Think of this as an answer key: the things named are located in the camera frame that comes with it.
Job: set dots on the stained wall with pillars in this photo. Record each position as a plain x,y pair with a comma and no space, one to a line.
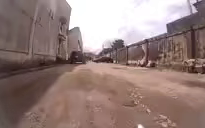
170,48

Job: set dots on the pale building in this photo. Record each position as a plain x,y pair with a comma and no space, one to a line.
75,40

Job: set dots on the robot's own part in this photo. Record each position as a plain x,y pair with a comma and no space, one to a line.
140,126

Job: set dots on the tree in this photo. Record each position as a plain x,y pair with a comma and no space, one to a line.
118,43

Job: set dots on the rubble pile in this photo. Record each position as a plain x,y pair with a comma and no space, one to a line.
145,62
195,65

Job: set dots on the pole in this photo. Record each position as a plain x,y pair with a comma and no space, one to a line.
190,6

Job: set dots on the rutted brown dirt road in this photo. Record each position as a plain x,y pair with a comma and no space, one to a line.
100,93

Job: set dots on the low dark vehicle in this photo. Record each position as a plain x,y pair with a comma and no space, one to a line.
103,59

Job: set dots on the grey concrete building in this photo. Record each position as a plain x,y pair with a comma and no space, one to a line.
20,30

